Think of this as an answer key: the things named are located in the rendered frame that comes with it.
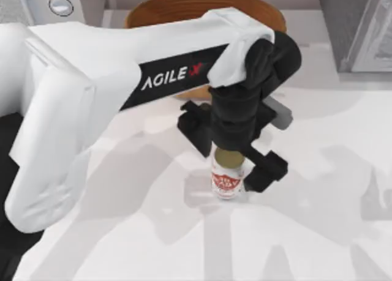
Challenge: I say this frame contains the red and white can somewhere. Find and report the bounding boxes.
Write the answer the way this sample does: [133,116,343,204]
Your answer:
[211,147,253,201]

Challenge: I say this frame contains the white sink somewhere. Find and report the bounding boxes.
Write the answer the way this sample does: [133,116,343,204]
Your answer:
[0,0,92,28]

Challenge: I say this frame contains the grey cabinet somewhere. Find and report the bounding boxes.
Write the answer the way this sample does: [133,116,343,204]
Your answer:
[317,0,392,74]

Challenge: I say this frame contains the pale grey rounded camera box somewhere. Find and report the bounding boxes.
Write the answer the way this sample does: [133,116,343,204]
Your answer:
[263,96,293,131]

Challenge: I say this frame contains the brown wooden basket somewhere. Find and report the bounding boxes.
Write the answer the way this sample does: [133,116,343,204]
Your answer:
[124,0,289,102]

